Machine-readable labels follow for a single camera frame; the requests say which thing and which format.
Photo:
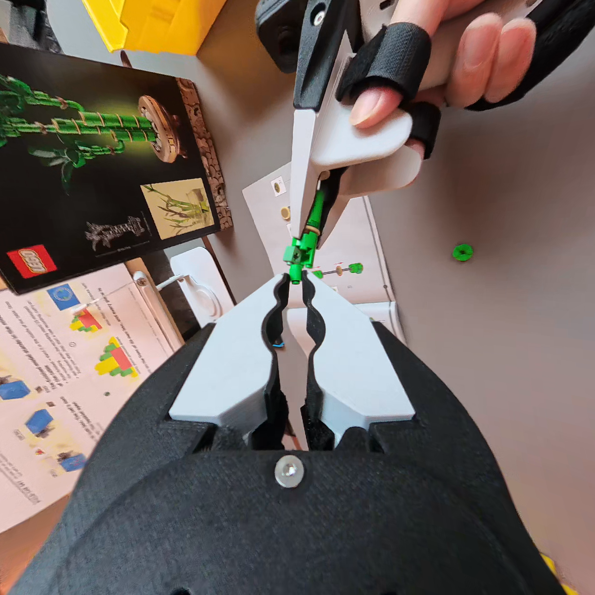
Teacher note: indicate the grey desk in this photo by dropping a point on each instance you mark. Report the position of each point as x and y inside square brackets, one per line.
[488, 372]

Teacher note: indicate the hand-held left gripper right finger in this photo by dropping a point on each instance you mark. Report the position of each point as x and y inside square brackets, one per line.
[358, 372]

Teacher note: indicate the open instruction booklet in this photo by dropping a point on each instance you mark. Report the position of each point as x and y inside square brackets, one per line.
[367, 260]

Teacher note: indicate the yellow plastic piece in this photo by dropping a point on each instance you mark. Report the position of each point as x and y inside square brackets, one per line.
[553, 574]

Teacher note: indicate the black brick set box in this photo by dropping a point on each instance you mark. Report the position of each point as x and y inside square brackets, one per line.
[93, 186]

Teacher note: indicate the small green round brick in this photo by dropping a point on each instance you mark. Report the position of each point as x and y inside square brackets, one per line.
[462, 252]

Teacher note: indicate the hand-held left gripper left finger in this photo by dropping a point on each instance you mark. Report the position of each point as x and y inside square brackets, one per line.
[223, 372]

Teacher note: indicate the printed paper leaflet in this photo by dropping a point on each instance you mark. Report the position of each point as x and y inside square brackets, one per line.
[55, 418]

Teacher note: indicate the white plastic holder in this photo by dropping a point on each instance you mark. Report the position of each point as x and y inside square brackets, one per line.
[200, 283]

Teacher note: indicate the dark grey object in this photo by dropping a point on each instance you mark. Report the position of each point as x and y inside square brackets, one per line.
[23, 23]

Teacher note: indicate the green brick bamboo stalk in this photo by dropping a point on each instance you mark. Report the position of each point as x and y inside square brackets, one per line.
[304, 244]

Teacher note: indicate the yellow box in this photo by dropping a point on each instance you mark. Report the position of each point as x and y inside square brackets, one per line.
[158, 23]

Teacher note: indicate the pale strip with screw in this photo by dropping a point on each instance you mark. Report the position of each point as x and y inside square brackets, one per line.
[153, 307]

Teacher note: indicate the person's right hand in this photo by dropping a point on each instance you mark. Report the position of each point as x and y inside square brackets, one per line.
[479, 51]

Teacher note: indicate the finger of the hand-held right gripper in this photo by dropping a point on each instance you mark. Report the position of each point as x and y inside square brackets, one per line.
[302, 176]
[337, 214]

